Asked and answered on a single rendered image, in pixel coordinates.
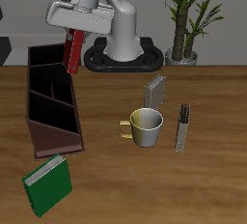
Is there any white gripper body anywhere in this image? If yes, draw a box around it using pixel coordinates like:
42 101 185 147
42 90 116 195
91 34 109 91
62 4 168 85
45 0 116 36

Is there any dark brown desk caddy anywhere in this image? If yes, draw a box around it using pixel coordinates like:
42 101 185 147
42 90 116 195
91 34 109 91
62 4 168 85
25 42 86 161

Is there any grey and black book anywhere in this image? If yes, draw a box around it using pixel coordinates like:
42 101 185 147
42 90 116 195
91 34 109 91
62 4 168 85
174 102 191 154

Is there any green book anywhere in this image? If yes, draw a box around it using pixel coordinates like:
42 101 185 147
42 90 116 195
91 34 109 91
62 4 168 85
21 153 73 218

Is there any pot plant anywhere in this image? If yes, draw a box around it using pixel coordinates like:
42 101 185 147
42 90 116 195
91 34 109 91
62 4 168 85
164 0 229 67

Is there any yellow and white mug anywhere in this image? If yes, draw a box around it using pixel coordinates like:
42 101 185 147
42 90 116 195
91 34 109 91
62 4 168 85
118 107 164 149

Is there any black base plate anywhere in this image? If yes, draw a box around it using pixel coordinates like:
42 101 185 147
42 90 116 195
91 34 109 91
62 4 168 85
83 36 165 73

